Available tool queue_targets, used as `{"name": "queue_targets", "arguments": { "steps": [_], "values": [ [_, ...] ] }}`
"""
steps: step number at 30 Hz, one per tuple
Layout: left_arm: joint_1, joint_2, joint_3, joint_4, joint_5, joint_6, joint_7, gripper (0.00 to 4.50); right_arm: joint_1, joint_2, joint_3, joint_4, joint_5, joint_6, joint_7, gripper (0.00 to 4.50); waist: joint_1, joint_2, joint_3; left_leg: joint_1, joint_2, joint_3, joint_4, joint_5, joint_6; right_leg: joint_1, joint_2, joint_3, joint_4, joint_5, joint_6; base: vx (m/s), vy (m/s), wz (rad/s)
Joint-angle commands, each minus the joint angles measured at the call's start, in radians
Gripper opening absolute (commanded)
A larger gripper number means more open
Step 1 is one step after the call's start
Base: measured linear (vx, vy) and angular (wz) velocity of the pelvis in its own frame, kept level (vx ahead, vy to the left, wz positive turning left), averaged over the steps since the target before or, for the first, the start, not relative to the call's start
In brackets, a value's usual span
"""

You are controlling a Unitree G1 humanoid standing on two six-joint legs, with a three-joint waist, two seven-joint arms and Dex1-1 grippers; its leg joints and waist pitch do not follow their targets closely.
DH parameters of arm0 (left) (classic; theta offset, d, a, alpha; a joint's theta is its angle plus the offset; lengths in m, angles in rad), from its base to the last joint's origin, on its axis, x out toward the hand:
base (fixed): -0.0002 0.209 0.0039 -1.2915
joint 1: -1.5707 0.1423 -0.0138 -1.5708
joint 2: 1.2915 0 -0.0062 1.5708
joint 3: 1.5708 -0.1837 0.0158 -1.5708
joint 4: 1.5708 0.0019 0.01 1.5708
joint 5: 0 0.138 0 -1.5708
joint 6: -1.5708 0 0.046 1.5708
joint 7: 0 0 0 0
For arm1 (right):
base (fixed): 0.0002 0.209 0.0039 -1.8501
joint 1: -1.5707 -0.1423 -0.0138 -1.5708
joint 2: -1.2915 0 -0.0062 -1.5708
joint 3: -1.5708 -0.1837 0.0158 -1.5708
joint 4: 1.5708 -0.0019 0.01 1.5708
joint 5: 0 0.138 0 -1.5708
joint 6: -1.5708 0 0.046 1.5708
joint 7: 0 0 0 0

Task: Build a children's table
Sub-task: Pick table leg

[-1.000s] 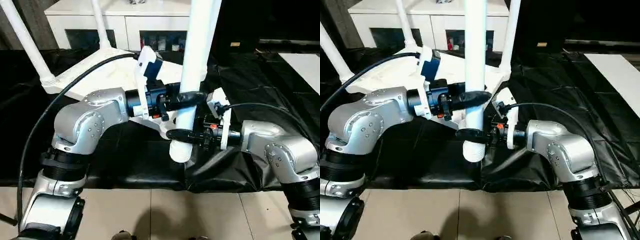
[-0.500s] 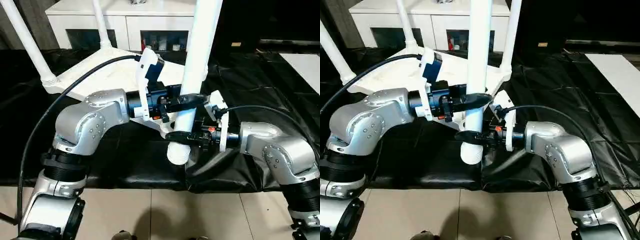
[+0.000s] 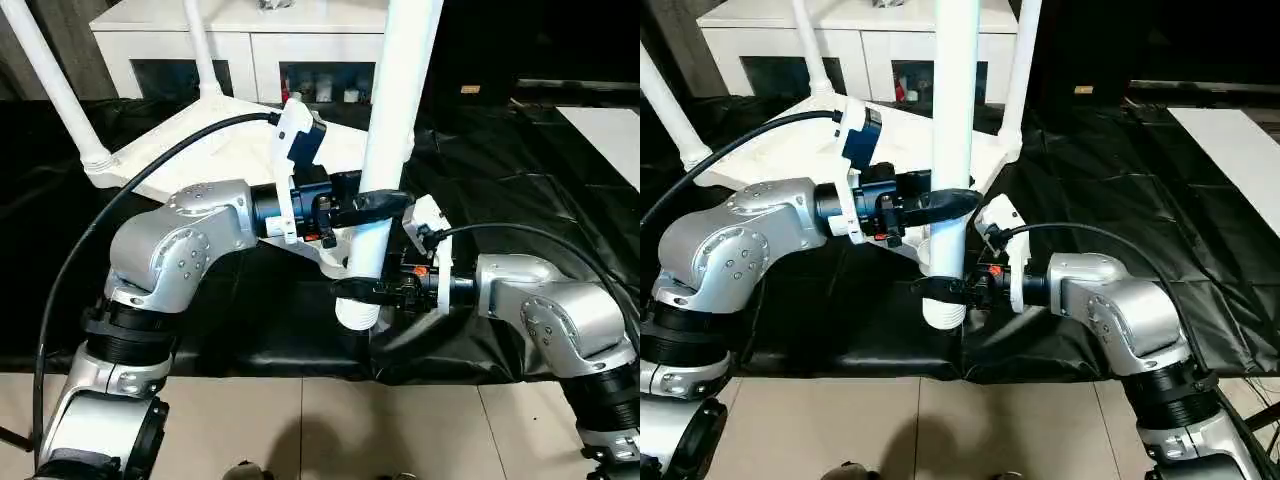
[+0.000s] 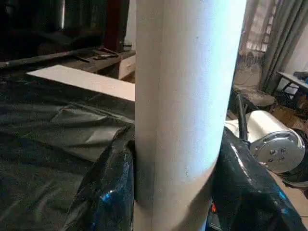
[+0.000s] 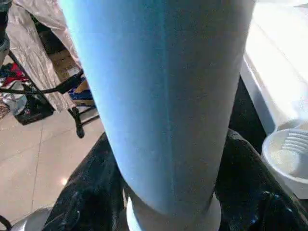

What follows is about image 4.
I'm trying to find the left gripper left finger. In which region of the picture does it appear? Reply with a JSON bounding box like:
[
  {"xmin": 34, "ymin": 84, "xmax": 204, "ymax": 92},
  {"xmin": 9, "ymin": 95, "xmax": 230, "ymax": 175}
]
[{"xmin": 64, "ymin": 131, "xmax": 135, "ymax": 231}]

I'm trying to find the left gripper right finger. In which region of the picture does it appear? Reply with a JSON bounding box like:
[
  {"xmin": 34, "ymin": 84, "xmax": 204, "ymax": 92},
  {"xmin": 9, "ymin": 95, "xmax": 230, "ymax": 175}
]
[{"xmin": 209, "ymin": 127, "xmax": 308, "ymax": 231}]

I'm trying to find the white plastic table leg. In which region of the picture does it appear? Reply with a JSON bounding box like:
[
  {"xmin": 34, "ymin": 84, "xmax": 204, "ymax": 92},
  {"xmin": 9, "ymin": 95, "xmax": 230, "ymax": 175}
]
[{"xmin": 133, "ymin": 0, "xmax": 247, "ymax": 231}]

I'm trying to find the beige office chair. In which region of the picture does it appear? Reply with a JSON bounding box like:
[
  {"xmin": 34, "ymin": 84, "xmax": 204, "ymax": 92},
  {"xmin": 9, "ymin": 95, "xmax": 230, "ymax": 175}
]
[{"xmin": 232, "ymin": 55, "xmax": 276, "ymax": 106}]

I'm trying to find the white furniture panel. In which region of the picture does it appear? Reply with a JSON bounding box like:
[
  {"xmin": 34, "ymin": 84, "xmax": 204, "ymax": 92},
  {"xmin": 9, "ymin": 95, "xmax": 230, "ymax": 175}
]
[{"xmin": 26, "ymin": 64, "xmax": 136, "ymax": 101}]

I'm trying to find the grey desk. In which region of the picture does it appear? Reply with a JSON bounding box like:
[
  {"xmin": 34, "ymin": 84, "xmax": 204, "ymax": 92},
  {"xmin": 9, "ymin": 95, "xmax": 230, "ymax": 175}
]
[{"xmin": 276, "ymin": 70, "xmax": 308, "ymax": 97}]

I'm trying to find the brown low bench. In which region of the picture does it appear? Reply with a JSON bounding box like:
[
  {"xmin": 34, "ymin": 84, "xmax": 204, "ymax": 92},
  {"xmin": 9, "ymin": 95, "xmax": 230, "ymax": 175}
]
[{"xmin": 60, "ymin": 47, "xmax": 137, "ymax": 80}]

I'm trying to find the grey curtain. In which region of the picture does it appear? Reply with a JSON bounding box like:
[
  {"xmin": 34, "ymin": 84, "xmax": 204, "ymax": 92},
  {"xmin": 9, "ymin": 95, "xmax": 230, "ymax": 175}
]
[{"xmin": 240, "ymin": 0, "xmax": 308, "ymax": 93}]

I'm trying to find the black right camera cable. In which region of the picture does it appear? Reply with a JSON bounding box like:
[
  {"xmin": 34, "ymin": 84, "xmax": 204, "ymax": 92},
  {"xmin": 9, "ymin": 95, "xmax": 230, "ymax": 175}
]
[{"xmin": 236, "ymin": 93, "xmax": 249, "ymax": 141}]

